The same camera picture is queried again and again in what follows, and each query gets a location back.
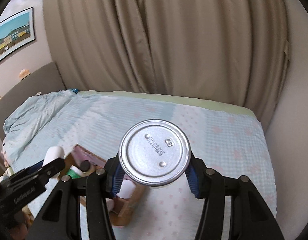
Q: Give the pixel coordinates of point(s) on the grey headboard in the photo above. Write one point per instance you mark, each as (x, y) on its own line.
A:
(46, 79)

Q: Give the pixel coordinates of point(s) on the black capped white bottle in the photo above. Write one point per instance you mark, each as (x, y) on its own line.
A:
(86, 167)

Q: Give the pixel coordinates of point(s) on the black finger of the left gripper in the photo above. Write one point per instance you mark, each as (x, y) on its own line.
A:
(44, 172)

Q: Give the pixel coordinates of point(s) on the blue checked bed cover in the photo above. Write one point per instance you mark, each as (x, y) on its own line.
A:
(227, 138)

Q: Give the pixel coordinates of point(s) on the silver tin can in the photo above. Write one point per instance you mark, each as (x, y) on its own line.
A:
(154, 152)

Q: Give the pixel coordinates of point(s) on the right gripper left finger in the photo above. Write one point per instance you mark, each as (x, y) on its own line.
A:
(59, 217)

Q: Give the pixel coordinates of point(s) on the small white cap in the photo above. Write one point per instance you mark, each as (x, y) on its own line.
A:
(53, 153)

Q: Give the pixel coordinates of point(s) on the green and white bottle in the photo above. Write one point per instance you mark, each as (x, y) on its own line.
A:
(74, 172)

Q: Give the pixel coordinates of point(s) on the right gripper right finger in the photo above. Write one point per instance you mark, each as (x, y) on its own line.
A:
(249, 215)

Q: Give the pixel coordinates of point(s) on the white pill bottle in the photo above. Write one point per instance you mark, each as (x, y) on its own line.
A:
(110, 204)

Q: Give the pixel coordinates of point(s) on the beige curtain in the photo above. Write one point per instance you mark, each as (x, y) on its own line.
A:
(230, 51)

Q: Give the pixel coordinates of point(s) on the green and white jar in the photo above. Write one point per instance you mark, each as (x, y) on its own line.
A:
(127, 189)

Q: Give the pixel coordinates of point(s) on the framed landscape picture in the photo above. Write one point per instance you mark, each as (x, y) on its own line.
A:
(16, 31)

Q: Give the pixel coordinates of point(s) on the cardboard box with pink flaps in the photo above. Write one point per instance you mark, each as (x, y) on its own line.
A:
(123, 210)

